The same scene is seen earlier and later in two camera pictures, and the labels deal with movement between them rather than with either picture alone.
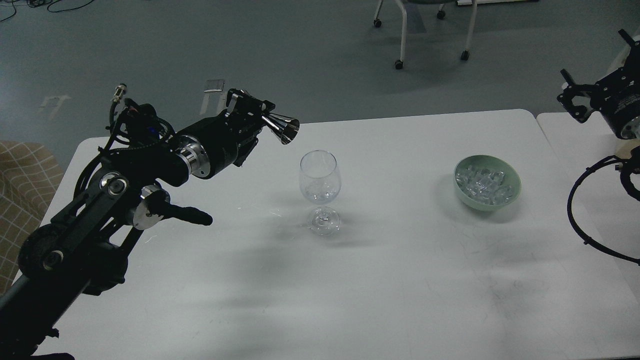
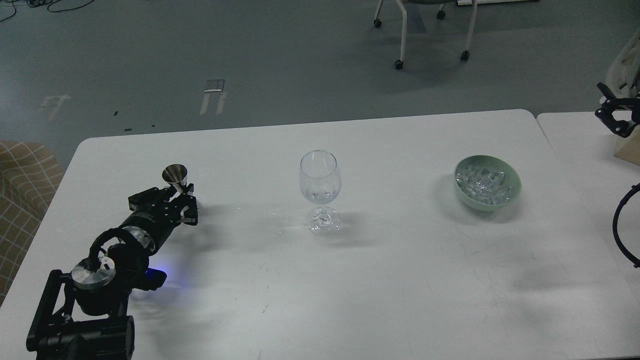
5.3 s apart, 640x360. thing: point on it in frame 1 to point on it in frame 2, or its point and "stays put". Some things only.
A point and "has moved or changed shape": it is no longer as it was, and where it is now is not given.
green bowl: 486,183 stays put
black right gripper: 617,96 to 621,115
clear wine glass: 320,180 stays put
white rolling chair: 399,64 stays put
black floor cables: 34,3 stays put
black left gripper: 214,145 to 152,219
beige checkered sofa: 30,174 stays put
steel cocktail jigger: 286,129 has moved or changed shape
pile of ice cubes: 484,186 stays put
